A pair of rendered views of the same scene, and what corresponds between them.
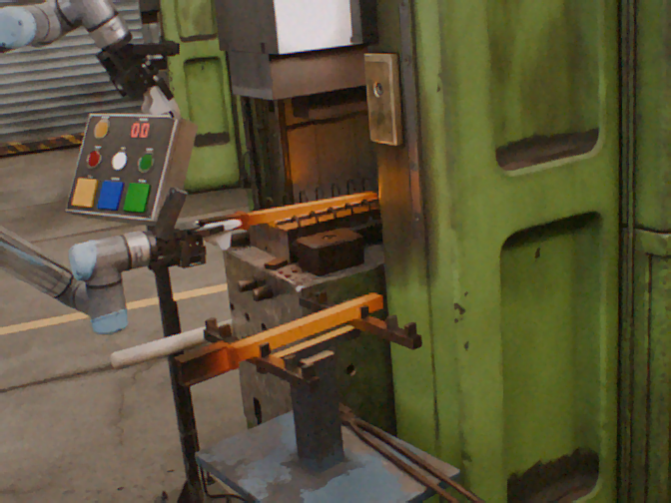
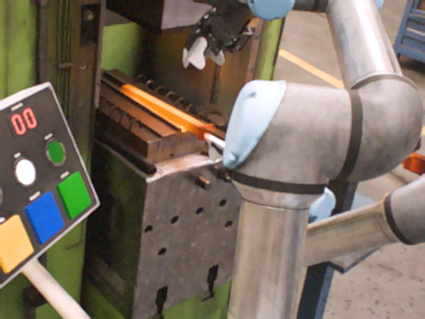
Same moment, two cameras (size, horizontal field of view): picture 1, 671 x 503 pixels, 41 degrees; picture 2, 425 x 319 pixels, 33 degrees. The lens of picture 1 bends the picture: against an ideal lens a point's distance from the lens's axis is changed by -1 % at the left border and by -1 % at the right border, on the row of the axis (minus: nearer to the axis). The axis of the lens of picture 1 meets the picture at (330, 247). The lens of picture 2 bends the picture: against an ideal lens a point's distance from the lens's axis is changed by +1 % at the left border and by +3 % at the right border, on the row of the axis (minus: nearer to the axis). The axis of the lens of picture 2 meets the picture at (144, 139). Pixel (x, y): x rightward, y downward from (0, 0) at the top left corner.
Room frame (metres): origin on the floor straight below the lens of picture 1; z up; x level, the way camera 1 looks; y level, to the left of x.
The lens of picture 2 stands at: (2.32, 1.67, 1.74)
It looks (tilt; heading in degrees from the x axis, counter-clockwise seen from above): 26 degrees down; 259
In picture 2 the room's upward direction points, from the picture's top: 6 degrees clockwise
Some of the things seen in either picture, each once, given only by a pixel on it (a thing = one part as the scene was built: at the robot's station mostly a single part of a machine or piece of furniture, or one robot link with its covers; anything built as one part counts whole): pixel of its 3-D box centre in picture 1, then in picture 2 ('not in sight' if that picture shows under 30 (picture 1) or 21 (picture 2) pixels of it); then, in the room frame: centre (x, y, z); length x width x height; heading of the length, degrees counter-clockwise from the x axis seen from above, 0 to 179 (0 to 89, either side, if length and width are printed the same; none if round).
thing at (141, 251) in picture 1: (137, 250); not in sight; (1.76, 0.40, 1.00); 0.08 x 0.05 x 0.08; 29
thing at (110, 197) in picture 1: (111, 196); (43, 218); (2.28, 0.56, 1.01); 0.07 x 0.05 x 0.07; 54
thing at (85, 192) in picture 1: (86, 193); (10, 243); (2.34, 0.64, 1.01); 0.07 x 0.05 x 0.07; 54
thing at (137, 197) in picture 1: (138, 198); (72, 195); (2.22, 0.48, 1.01); 0.07 x 0.05 x 0.07; 54
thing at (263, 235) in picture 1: (346, 217); (129, 111); (2.03, -0.05, 0.96); 0.42 x 0.20 x 0.09; 119
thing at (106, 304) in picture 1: (103, 302); not in sight; (1.73, 0.48, 0.90); 0.11 x 0.08 x 0.11; 40
